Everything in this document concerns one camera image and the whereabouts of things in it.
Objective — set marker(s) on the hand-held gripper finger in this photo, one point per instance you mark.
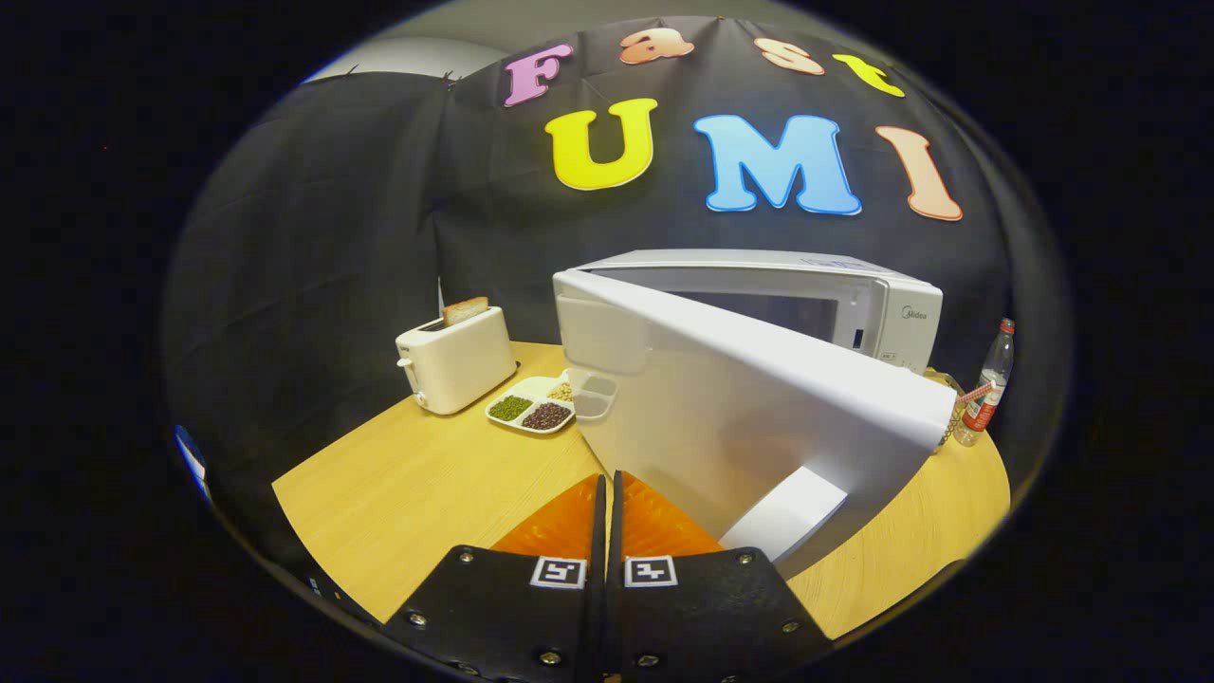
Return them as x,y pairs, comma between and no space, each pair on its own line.
597,531
616,531

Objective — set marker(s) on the white toaster oven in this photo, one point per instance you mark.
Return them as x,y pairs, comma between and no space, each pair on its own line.
740,408

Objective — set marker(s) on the white bread toaster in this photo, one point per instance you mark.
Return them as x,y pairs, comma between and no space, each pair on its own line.
455,365

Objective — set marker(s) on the divided dish of beans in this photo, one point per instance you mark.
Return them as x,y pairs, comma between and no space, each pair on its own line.
531,413

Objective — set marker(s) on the toast slice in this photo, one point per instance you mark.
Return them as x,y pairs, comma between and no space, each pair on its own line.
465,310

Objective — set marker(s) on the red checkered straw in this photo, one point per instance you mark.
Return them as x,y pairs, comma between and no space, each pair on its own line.
977,392

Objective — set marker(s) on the clear plastic bottle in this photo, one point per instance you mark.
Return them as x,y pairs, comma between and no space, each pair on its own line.
991,379

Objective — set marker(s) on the white and blue object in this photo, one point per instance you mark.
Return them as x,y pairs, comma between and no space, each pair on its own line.
193,460

